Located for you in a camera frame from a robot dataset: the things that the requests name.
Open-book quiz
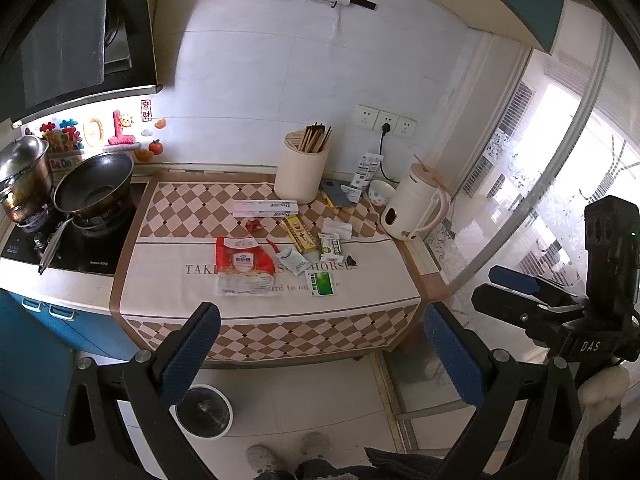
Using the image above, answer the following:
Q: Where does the white green small box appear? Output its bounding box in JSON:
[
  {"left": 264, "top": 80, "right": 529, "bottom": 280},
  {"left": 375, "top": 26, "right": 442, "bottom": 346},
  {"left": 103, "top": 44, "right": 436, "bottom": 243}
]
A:
[{"left": 319, "top": 233, "right": 345, "bottom": 263}]

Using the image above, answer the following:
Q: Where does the yellow medicine box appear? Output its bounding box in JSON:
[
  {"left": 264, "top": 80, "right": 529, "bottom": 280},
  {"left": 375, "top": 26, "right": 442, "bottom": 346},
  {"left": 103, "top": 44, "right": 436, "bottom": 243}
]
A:
[{"left": 282, "top": 216, "right": 319, "bottom": 254}]

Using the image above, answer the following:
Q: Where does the red candy wrapper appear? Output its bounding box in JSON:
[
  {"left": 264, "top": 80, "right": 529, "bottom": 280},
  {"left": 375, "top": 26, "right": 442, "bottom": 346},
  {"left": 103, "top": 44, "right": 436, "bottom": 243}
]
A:
[{"left": 245, "top": 219, "right": 264, "bottom": 233}]

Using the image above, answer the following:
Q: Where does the white round trash bin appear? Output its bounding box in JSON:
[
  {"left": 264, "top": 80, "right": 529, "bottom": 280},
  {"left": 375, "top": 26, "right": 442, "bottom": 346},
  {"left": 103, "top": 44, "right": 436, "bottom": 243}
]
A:
[{"left": 175, "top": 385, "right": 234, "bottom": 439}]

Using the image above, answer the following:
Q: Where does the blue lower cabinet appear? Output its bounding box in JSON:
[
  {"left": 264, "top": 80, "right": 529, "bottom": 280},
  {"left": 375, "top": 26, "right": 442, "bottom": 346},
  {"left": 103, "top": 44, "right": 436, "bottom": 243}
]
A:
[{"left": 1, "top": 290, "right": 138, "bottom": 479}]

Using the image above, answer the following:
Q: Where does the white electric kettle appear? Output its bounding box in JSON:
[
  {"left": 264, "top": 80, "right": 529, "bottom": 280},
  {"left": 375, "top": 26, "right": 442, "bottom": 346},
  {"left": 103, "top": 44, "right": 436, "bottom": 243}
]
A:
[{"left": 380, "top": 162, "right": 451, "bottom": 240}]

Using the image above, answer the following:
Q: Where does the left grey shoe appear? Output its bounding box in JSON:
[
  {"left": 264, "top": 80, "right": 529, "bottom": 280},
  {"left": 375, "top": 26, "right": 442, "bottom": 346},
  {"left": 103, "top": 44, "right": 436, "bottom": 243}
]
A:
[{"left": 245, "top": 444, "right": 281, "bottom": 474}]

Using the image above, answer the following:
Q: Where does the grey shoe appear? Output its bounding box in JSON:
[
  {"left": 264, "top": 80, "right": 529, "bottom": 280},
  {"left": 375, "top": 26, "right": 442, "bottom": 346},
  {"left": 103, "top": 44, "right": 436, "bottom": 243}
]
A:
[
  {"left": 245, "top": 444, "right": 281, "bottom": 474},
  {"left": 300, "top": 431, "right": 331, "bottom": 460}
]

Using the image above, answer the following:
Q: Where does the white tissue paper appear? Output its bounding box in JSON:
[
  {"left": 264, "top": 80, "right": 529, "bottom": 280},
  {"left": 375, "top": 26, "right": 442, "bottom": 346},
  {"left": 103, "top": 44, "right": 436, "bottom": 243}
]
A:
[{"left": 321, "top": 218, "right": 352, "bottom": 240}]

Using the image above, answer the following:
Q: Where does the green white sachet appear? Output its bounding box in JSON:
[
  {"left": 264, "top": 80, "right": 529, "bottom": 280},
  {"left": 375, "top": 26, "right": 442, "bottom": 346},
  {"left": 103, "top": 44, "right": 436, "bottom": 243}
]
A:
[{"left": 305, "top": 270, "right": 335, "bottom": 297}]

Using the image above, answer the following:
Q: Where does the dark smartphone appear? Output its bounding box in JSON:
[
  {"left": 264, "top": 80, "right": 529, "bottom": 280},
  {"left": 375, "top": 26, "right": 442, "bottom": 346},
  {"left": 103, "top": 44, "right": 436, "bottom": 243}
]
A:
[{"left": 320, "top": 179, "right": 352, "bottom": 208}]

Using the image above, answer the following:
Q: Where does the black induction stove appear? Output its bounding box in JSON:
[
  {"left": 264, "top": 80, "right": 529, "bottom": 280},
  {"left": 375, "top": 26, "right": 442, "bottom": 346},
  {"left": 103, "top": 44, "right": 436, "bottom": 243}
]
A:
[{"left": 1, "top": 203, "right": 137, "bottom": 275}]

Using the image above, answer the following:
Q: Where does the checkered counter mat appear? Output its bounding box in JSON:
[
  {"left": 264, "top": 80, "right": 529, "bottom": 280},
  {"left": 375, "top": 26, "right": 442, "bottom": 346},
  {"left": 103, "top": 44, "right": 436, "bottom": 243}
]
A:
[{"left": 110, "top": 172, "right": 427, "bottom": 365}]

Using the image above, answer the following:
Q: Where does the white sachet packet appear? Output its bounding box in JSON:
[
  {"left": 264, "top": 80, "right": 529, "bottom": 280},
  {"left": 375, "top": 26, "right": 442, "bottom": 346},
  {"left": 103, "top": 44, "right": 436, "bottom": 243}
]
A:
[{"left": 276, "top": 246, "right": 311, "bottom": 276}]

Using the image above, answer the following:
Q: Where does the right grey shoe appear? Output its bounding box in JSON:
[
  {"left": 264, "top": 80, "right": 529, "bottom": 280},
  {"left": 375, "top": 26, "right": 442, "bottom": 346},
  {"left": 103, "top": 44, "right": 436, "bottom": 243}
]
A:
[{"left": 300, "top": 431, "right": 331, "bottom": 460}]

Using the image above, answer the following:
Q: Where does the red noodle wrapper bag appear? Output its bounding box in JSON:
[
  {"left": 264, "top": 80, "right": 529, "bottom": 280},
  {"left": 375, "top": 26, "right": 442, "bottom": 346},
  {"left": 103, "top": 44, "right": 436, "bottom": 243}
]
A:
[{"left": 215, "top": 237, "right": 276, "bottom": 297}]

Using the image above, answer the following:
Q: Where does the beige chopstick holder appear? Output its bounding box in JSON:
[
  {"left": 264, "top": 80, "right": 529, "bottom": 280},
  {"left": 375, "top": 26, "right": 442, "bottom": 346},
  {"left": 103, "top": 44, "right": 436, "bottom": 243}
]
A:
[{"left": 274, "top": 124, "right": 331, "bottom": 205}]

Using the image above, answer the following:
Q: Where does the black wok pan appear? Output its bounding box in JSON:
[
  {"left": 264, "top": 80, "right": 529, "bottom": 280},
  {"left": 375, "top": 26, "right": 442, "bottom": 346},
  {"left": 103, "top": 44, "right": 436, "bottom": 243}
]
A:
[{"left": 38, "top": 153, "right": 134, "bottom": 274}]

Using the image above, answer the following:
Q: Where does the pink white toothpaste box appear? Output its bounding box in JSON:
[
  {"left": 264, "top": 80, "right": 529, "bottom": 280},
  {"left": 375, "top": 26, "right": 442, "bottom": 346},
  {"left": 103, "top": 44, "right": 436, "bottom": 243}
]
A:
[{"left": 231, "top": 200, "right": 298, "bottom": 218}]

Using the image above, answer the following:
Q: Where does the steel pot with lid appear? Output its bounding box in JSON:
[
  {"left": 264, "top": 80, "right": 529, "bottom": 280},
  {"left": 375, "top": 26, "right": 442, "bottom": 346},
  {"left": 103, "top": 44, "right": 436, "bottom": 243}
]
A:
[{"left": 0, "top": 136, "right": 53, "bottom": 223}]

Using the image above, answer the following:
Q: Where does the orange fruit sticker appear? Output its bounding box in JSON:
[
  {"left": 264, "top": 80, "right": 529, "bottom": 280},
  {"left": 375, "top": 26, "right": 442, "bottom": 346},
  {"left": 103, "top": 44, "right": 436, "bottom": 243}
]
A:
[{"left": 148, "top": 140, "right": 164, "bottom": 155}]

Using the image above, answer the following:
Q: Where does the pink toy sticker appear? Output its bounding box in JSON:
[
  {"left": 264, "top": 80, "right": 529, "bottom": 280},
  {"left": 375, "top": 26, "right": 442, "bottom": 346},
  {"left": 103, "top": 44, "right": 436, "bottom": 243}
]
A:
[{"left": 107, "top": 110, "right": 136, "bottom": 146}]

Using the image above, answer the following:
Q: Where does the black range hood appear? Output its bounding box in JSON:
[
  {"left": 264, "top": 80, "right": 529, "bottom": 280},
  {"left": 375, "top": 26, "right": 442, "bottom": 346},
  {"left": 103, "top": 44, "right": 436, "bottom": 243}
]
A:
[{"left": 1, "top": 0, "right": 162, "bottom": 124}]

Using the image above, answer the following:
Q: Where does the white wall socket strip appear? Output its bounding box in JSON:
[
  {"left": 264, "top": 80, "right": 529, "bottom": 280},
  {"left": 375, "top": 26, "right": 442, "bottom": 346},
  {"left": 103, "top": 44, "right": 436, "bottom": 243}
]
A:
[{"left": 352, "top": 104, "right": 418, "bottom": 138}]

